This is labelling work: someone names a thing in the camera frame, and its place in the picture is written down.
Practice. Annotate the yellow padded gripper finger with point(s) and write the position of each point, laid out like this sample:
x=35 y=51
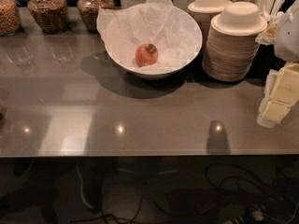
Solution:
x=281 y=94

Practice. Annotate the red apple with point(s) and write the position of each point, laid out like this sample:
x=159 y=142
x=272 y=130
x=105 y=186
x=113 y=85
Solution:
x=146 y=54

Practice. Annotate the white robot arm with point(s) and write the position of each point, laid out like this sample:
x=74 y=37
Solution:
x=286 y=39

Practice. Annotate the large white bowl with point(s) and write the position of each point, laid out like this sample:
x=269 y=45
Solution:
x=187 y=44

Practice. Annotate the front stack of paper bowls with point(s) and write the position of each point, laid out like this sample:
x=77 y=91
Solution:
x=231 y=46

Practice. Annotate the stack of paper bowls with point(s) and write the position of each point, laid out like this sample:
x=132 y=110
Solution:
x=231 y=46
x=203 y=11

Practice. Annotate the rear stack of paper bowls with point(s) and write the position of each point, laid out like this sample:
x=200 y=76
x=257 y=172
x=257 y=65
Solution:
x=203 y=11

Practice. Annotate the white crumpled paper liner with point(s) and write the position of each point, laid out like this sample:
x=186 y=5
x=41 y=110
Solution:
x=140 y=25

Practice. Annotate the right glass jar of grains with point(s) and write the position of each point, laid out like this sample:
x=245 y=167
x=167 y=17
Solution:
x=88 y=10

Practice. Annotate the glass jar of grains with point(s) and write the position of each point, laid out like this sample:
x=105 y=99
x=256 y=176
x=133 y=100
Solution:
x=88 y=10
x=50 y=15
x=10 y=19

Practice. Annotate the middle glass jar of grains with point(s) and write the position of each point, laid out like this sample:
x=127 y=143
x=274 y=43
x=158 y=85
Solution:
x=50 y=15

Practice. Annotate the left glass jar of grains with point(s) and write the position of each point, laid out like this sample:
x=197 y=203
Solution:
x=10 y=19

